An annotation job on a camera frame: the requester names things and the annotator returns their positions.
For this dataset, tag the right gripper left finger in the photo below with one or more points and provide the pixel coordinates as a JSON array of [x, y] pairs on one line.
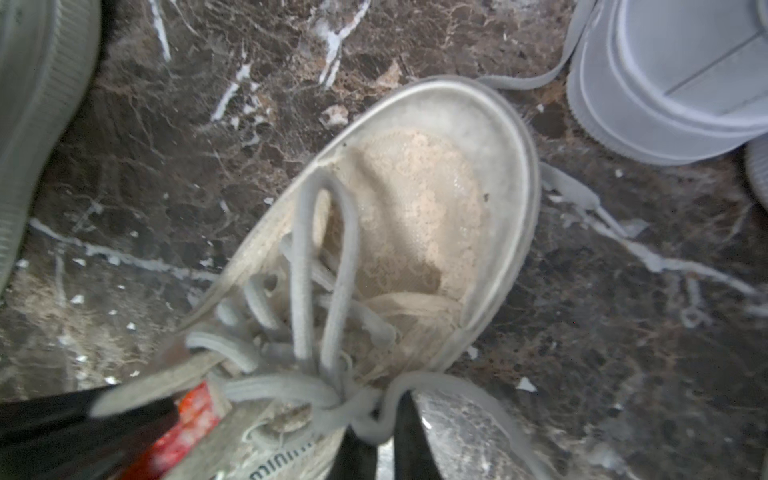
[[354, 460]]

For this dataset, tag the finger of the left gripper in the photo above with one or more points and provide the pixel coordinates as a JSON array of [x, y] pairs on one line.
[[56, 437]]

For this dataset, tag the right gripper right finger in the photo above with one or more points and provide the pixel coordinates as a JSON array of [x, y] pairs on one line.
[[413, 458]]

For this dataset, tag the red fuzzy insole orange trim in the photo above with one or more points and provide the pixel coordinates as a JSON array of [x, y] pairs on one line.
[[197, 418]]

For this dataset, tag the beige sneaker one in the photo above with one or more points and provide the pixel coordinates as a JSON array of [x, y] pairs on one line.
[[48, 56], [373, 272]]

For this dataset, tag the white sneaker one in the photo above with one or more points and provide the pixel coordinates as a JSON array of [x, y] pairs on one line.
[[756, 167], [668, 83]]

